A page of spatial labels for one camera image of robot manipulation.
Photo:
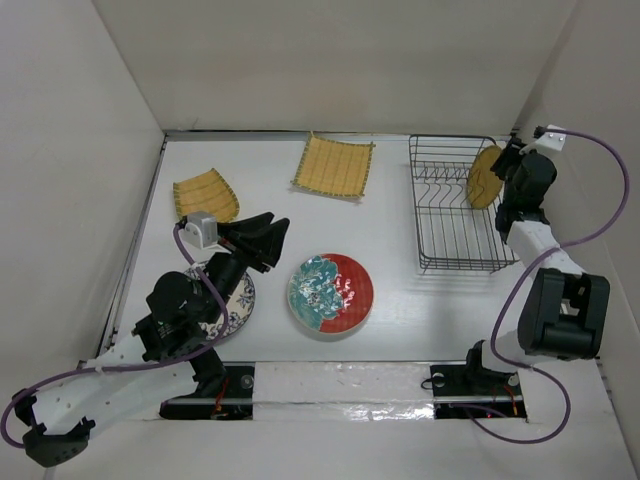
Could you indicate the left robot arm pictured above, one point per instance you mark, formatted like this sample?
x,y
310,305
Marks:
x,y
168,353

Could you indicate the curved yellow bamboo plate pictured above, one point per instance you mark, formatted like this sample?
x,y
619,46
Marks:
x,y
208,192

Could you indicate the red and teal floral plate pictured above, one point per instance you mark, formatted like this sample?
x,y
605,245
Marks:
x,y
330,295

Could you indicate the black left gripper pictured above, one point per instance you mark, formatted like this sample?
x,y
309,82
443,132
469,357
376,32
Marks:
x,y
266,241

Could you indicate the round yellow woven plate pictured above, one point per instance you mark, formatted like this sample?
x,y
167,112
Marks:
x,y
483,185

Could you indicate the blue and white floral plate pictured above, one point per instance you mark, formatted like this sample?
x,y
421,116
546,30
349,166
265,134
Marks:
x,y
240,306

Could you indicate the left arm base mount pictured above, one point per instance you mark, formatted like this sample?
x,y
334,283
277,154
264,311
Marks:
x,y
231,401

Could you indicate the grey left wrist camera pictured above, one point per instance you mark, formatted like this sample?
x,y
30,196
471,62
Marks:
x,y
200,230

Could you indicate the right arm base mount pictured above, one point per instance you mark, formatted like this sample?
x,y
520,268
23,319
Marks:
x,y
456,397

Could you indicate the black wire dish rack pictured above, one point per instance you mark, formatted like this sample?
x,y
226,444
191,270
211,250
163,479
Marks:
x,y
452,236

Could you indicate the square yellow bamboo plate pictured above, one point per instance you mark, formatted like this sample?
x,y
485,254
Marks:
x,y
334,168

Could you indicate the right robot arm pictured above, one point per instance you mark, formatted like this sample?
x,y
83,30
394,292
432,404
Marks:
x,y
565,310

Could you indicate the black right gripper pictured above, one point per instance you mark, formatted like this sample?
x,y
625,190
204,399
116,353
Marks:
x,y
509,154

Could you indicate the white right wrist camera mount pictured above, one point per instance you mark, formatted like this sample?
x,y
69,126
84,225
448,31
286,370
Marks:
x,y
547,141

